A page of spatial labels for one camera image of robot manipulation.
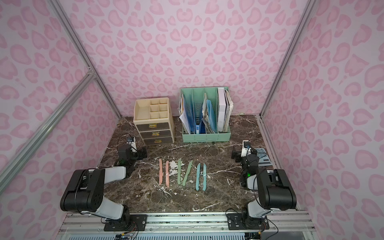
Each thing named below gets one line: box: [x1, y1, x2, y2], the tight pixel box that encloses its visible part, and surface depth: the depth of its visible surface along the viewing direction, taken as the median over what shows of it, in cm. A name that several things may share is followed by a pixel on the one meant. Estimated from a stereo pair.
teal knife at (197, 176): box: [195, 162, 201, 191], surface depth 90 cm
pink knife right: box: [165, 160, 170, 188], surface depth 91 cm
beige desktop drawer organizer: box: [133, 97, 175, 146], surface depth 92 cm
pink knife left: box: [158, 158, 163, 186], surface depth 92 cm
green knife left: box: [177, 158, 182, 185], surface depth 92 cm
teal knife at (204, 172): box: [202, 162, 207, 192], surface depth 90 cm
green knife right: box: [182, 160, 193, 186], surface depth 90 cm
